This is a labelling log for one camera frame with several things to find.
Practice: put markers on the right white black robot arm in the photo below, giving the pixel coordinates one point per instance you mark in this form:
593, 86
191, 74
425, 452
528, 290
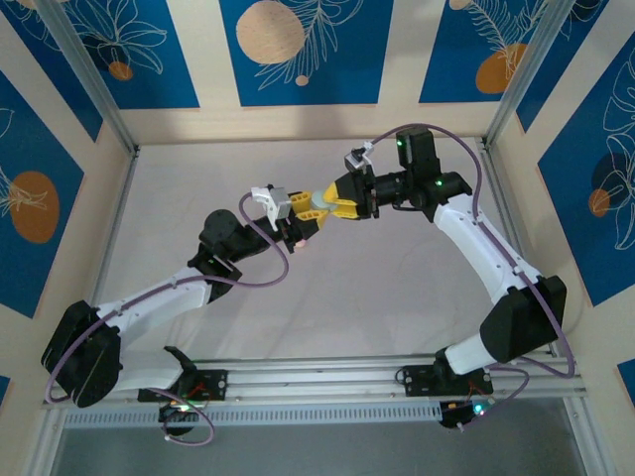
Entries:
476, 238

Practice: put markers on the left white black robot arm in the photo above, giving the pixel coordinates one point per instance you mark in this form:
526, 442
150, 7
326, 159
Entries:
154, 302

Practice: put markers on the blue poster with fern drawing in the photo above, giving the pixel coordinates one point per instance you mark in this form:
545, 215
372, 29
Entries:
446, 59

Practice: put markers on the blue poster with beige circle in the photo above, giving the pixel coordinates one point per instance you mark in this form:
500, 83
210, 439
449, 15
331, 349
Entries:
347, 49

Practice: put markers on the blue poster with lily drawing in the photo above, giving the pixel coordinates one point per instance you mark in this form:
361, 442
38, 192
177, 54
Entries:
570, 223
168, 74

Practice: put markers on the aluminium mounting beam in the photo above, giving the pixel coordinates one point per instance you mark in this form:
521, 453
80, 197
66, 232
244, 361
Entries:
307, 382

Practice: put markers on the blue poster with orange circle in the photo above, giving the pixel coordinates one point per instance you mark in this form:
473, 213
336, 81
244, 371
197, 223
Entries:
30, 149

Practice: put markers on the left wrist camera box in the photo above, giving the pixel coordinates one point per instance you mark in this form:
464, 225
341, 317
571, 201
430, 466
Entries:
273, 203

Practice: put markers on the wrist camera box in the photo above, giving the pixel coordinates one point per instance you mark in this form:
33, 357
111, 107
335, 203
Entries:
358, 157
273, 203

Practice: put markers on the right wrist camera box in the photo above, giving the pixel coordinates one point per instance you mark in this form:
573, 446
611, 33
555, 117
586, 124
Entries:
358, 157

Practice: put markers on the aluminium side rail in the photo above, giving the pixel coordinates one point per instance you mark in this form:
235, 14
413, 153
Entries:
119, 213
496, 183

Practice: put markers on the aluminium frame post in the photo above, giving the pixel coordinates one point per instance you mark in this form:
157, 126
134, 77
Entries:
89, 74
531, 64

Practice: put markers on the blue floral wall poster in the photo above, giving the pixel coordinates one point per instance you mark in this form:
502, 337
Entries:
62, 74
588, 12

